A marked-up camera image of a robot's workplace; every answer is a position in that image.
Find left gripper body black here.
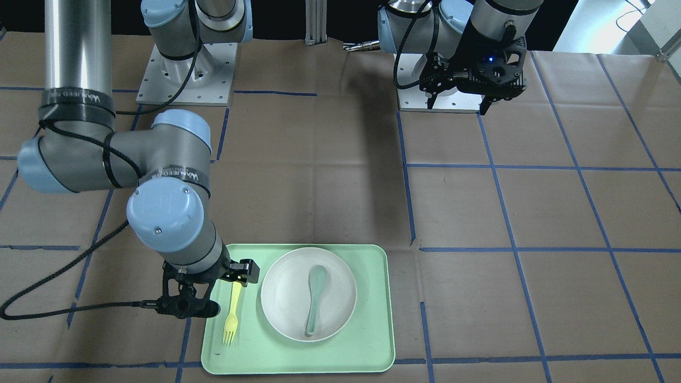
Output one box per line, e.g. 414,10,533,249
454,35,527,99

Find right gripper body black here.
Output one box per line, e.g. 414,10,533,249
159,250,231,319

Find white round plate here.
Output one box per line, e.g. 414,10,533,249
261,247,358,343

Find yellow plastic fork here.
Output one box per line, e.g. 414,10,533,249
222,281,243,346

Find grey-green plastic spoon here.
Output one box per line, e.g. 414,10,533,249
304,265,328,337

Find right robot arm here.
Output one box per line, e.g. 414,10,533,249
2,1,260,320

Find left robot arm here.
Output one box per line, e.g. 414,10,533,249
377,1,543,115

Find light green tray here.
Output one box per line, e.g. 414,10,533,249
201,243,395,375

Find brown paper table cover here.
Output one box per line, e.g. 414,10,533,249
2,40,680,382

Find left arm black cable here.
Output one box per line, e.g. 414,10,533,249
393,0,469,90

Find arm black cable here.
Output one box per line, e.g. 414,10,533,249
0,0,213,321
393,0,469,90

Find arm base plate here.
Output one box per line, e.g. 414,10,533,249
136,42,238,106
398,54,482,114

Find aluminium frame post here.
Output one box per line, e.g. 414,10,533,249
304,0,328,46

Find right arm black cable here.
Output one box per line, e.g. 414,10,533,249
0,0,213,321

